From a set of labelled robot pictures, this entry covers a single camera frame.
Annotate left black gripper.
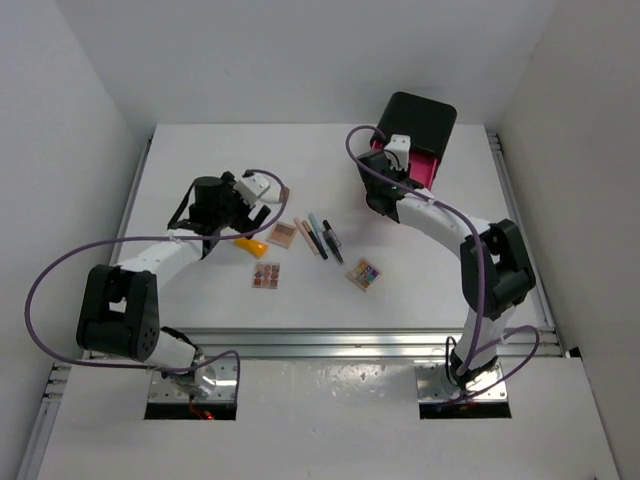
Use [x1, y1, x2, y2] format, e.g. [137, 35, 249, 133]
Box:
[212, 171, 268, 237]

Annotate orange makeup tube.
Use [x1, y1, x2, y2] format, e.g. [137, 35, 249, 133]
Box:
[233, 238, 269, 259]

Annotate black drawer cabinet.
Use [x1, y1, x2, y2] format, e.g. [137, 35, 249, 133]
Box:
[370, 92, 457, 160]

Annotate white bottle gold cap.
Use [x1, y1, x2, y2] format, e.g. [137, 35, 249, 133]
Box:
[261, 187, 290, 204]

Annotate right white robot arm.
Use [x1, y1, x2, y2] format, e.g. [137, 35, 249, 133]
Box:
[352, 150, 536, 389]

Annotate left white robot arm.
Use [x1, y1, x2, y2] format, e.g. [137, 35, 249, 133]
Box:
[76, 172, 271, 375]

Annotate brown gold makeup pencil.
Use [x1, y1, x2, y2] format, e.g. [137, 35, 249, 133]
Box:
[301, 220, 322, 250]

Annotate brown eyeshadow palette four pans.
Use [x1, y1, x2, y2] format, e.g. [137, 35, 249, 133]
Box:
[266, 221, 298, 249]

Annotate peach concealer stick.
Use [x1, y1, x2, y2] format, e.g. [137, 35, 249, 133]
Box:
[294, 217, 320, 255]

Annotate light blue black pen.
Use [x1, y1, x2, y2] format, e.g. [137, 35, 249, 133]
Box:
[308, 213, 328, 260]

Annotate eyeshadow palette round brown pans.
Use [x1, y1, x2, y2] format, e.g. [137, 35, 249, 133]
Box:
[251, 262, 280, 289]

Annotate black mascara tube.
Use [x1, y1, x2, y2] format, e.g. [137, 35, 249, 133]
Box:
[322, 220, 344, 265]

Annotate colourful eyeshadow palette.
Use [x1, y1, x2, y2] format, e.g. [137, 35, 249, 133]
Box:
[346, 257, 381, 292]

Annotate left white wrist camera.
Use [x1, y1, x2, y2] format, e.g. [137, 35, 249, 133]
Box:
[233, 173, 271, 206]

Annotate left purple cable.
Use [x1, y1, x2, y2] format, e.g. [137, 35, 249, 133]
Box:
[23, 168, 292, 374]

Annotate aluminium frame rail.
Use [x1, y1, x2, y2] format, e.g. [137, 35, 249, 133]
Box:
[84, 327, 566, 360]

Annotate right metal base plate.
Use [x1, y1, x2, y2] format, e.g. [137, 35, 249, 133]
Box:
[414, 361, 508, 404]

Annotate metal base plate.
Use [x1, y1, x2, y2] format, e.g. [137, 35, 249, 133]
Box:
[414, 361, 508, 404]
[148, 359, 237, 403]

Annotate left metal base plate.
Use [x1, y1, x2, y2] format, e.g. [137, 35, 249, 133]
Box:
[148, 359, 237, 403]

